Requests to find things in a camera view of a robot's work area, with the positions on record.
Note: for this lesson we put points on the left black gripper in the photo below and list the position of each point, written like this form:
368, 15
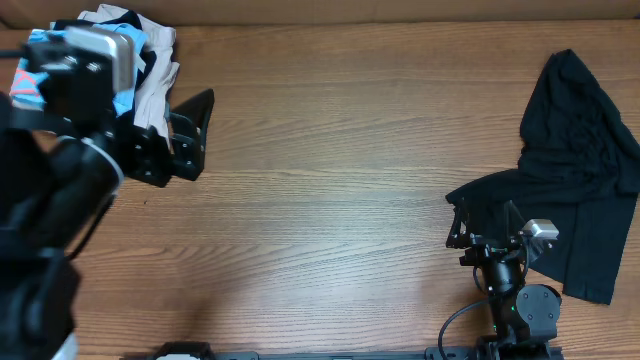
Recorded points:
188, 143

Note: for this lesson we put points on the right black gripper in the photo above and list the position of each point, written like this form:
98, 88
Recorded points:
485, 250

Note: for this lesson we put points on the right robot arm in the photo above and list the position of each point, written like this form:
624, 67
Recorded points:
524, 316

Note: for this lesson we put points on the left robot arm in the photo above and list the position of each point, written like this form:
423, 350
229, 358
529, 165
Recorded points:
59, 176

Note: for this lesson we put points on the folded beige garment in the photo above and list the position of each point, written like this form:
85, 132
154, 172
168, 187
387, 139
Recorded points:
152, 109

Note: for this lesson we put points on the black garment on right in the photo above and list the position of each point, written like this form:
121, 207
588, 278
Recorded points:
578, 168

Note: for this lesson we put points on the folded black garment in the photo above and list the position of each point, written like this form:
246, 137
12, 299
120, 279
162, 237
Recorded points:
128, 23

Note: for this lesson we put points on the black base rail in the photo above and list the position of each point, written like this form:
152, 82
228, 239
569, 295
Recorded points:
203, 351

